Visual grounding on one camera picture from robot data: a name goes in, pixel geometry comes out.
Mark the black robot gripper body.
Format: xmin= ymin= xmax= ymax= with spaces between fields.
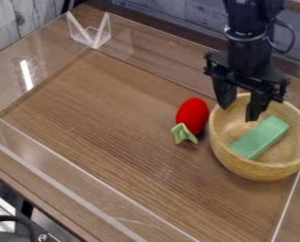
xmin=204 ymin=27 xmax=289 ymax=103

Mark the clear acrylic tray wall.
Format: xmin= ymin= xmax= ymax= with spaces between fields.
xmin=0 ymin=119 xmax=299 ymax=242

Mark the clear acrylic corner bracket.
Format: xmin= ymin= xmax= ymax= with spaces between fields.
xmin=66 ymin=12 xmax=111 ymax=49

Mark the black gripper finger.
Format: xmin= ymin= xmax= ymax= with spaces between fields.
xmin=213 ymin=76 xmax=237 ymax=109
xmin=245 ymin=90 xmax=272 ymax=122

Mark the red plush strawberry toy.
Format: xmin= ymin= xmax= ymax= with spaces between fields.
xmin=172 ymin=97 xmax=209 ymax=145

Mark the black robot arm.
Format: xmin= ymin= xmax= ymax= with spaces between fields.
xmin=204 ymin=0 xmax=292 ymax=121

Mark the black cable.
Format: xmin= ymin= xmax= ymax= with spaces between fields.
xmin=0 ymin=215 xmax=38 ymax=242

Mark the green rectangular foam block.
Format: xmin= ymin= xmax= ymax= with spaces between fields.
xmin=229 ymin=115 xmax=289 ymax=159

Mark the brown wooden bowl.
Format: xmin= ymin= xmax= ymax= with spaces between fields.
xmin=208 ymin=94 xmax=300 ymax=182

